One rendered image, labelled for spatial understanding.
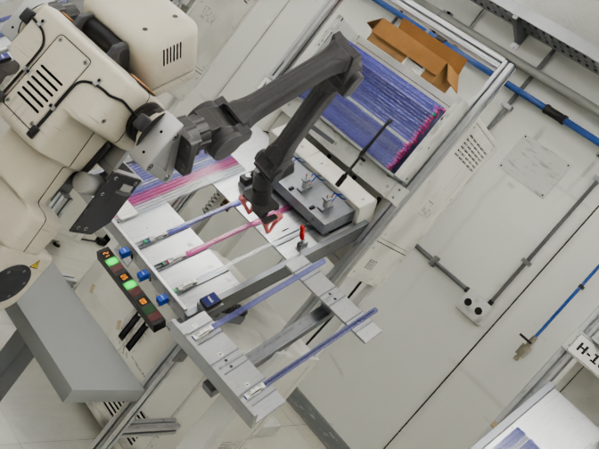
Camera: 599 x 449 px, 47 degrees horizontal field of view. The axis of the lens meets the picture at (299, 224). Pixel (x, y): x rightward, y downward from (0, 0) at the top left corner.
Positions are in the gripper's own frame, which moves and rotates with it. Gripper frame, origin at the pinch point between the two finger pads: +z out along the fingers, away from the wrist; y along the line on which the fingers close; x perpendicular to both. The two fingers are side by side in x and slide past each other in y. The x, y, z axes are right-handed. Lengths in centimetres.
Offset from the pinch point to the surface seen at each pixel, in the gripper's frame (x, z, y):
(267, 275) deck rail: 3.2, 12.9, -10.4
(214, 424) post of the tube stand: 37, 33, -34
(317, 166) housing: -37.1, 7.0, 16.4
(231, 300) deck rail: 16.6, 15.5, -10.7
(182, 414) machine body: 35, 64, -11
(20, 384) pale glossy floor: 72, 74, 36
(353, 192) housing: -38.9, 6.9, -0.6
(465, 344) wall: -123, 136, -24
